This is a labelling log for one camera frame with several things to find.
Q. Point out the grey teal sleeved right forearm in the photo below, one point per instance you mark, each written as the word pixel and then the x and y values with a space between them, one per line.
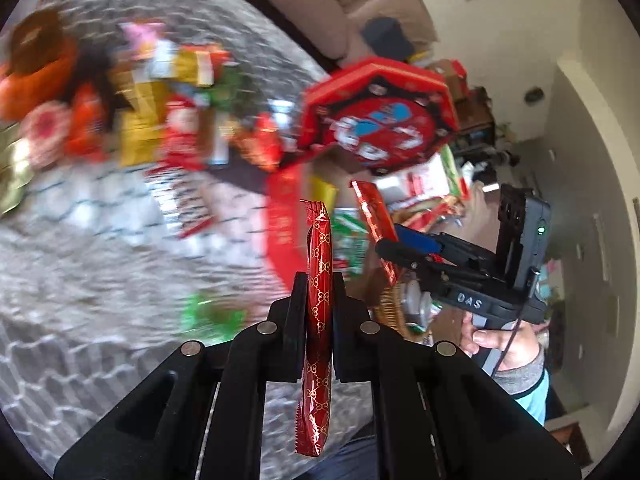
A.
pixel 529 386

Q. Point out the pink snack packet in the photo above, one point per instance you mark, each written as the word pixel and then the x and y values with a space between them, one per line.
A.
pixel 142 36

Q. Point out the gold flower-shaped dish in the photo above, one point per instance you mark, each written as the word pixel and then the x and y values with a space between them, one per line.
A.
pixel 16 172

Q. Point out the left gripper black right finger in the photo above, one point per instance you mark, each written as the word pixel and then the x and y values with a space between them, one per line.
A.
pixel 436 414

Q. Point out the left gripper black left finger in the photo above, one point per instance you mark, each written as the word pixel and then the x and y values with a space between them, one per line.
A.
pixel 199 414

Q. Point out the person's right hand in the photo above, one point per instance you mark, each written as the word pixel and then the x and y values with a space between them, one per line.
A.
pixel 519 347

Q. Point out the orange-red snack packet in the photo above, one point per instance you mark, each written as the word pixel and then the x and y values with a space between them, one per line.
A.
pixel 86 125

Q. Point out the red foil candy stick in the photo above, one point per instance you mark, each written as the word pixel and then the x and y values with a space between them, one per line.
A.
pixel 373 211

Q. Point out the red gold patterned candy stick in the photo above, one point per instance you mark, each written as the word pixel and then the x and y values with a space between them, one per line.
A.
pixel 313 411

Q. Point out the orange pumpkin pot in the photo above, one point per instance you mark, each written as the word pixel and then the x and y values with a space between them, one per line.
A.
pixel 42 58

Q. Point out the red octagonal box base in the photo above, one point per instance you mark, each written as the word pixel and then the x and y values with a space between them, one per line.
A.
pixel 320 180

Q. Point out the red octagonal box lid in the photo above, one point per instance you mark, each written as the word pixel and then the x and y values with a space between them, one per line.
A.
pixel 389 115

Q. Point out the wicker basket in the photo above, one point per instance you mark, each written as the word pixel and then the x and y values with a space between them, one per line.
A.
pixel 389 313

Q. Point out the pink round paper-wrapped cake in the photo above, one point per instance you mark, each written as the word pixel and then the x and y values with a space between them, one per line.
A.
pixel 46 129

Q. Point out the red white patterned snack packet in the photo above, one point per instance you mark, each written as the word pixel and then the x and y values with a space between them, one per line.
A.
pixel 180 147

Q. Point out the yellow snack packet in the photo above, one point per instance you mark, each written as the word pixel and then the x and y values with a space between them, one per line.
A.
pixel 142 121

